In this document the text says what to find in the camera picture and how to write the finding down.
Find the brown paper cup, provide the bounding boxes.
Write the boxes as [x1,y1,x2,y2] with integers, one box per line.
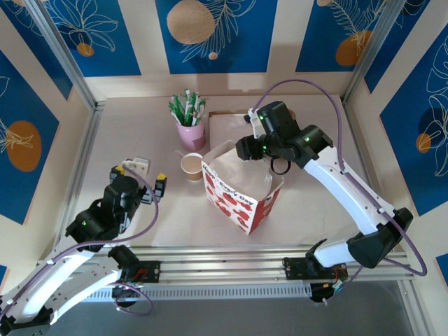
[180,153,204,183]

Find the red white paper bag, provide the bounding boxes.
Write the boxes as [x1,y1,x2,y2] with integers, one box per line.
[202,139,284,236]

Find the pink holder cup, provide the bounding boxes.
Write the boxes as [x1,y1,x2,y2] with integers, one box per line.
[176,120,207,152]

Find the white napkin stack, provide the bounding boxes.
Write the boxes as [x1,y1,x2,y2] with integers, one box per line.
[211,113,246,151]

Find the brown cardboard box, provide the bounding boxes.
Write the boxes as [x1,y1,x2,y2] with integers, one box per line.
[209,110,253,153]

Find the green white stick bundle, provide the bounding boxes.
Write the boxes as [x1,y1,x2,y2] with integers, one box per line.
[169,89,208,127]

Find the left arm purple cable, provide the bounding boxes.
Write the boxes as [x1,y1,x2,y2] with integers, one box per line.
[0,164,160,318]

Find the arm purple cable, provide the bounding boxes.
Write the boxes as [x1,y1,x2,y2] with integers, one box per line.
[0,164,160,318]
[253,78,427,306]

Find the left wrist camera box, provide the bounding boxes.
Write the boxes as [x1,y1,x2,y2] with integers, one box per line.
[122,157,151,176]

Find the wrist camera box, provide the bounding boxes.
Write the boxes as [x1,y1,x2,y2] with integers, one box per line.
[122,157,151,176]
[244,108,263,139]

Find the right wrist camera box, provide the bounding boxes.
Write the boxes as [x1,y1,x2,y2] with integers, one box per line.
[244,108,263,139]

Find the aluminium side rail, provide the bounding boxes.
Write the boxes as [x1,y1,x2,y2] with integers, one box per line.
[52,100,106,260]

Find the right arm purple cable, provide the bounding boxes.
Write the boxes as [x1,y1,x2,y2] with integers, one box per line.
[253,78,427,306]

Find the left black mount plate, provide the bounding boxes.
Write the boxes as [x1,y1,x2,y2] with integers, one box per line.
[97,260,162,284]

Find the black mount plate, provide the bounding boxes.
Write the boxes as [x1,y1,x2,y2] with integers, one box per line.
[97,260,162,284]
[281,257,349,281]

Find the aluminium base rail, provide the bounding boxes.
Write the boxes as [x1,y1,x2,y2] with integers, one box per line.
[29,244,417,288]

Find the white slotted cable duct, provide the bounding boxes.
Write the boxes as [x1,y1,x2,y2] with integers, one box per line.
[43,285,312,304]

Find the aluminium frame post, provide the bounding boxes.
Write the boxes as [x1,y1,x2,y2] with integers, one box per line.
[26,0,97,109]
[342,0,409,104]

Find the right black mount plate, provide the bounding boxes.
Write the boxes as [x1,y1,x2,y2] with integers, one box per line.
[281,257,349,281]

